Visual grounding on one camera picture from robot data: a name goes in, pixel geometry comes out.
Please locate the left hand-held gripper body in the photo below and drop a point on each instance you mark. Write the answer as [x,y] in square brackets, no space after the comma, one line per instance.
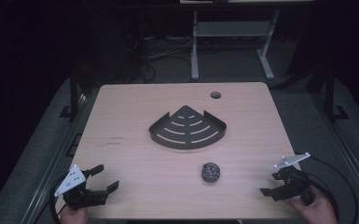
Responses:
[76,189]

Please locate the grey metal desk frame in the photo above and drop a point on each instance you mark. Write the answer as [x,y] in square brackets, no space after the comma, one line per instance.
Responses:
[231,43]

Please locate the black metal stand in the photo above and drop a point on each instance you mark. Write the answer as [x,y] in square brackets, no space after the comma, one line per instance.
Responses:
[331,93]
[74,93]

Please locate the person's left hand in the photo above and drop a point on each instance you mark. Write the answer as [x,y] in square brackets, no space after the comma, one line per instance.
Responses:
[74,215]

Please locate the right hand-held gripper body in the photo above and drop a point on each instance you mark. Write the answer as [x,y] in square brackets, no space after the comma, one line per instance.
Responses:
[292,182]

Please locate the black metal corner shelf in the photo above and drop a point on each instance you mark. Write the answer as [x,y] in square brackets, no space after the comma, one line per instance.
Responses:
[187,128]

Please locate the steel wool scrubber ball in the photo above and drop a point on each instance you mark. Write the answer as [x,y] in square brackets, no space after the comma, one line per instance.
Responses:
[211,172]

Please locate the person's right hand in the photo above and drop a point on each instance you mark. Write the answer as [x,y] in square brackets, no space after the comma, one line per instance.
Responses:
[314,209]

